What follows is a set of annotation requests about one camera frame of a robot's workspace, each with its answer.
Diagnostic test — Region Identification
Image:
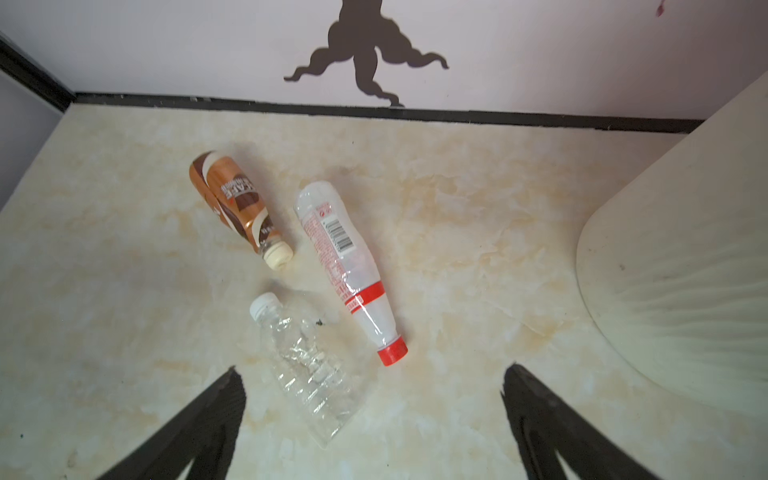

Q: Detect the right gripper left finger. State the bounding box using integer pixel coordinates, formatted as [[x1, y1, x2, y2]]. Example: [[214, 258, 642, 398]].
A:
[[101, 368, 246, 479]]

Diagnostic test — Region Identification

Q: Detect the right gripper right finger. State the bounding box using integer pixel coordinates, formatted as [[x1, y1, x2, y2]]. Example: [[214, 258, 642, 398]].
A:
[[501, 363, 656, 479]]

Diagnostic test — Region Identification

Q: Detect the cream trash bin purple liner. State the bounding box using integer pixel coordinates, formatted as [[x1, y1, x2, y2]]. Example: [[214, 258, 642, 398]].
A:
[[576, 78, 767, 418]]

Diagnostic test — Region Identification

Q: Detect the clear white cap bottle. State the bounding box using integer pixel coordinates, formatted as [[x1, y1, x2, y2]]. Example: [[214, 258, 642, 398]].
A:
[[249, 292, 370, 448]]

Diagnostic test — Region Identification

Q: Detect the clear bottle red cap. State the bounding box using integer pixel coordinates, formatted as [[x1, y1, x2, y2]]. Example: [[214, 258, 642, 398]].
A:
[[295, 181, 408, 366]]

